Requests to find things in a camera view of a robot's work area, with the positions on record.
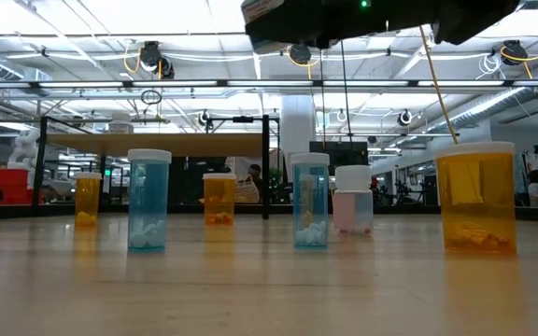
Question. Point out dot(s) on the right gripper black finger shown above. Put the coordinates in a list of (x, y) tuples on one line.
[(278, 30)]

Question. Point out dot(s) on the clear pink-tinted pill bottle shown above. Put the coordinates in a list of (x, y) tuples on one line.
[(353, 205)]

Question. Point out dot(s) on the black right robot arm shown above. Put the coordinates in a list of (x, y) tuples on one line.
[(474, 18)]

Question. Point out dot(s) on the white building column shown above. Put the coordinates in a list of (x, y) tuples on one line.
[(297, 126)]

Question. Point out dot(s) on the linear ceiling light strip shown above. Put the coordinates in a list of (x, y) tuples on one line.
[(269, 83)]

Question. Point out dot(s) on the red plastic storage bin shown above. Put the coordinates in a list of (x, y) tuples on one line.
[(9, 186)]

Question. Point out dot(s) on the white humanoid robot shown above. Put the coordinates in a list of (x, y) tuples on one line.
[(24, 149)]

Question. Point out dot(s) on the large orange pill bottle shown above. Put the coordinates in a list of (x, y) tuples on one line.
[(477, 200)]

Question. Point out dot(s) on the wooden shelf black frame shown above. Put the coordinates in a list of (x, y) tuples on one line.
[(157, 144)]

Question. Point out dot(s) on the medium orange pill bottle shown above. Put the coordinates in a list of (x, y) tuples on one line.
[(219, 196)]

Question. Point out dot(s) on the woven wicker bag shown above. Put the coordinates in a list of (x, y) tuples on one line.
[(247, 192)]

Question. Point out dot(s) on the person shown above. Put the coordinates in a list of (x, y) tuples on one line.
[(536, 186), (254, 172)]

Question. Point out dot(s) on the blue pill bottle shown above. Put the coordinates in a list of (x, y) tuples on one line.
[(149, 200), (321, 200)]

